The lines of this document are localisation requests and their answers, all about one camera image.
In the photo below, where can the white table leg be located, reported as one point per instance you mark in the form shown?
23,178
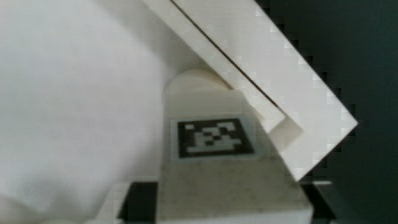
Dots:
226,184

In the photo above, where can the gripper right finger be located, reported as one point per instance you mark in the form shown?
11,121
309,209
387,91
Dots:
316,190

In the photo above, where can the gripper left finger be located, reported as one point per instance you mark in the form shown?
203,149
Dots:
128,206

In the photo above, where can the white square table top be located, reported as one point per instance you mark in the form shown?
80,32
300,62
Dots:
91,55

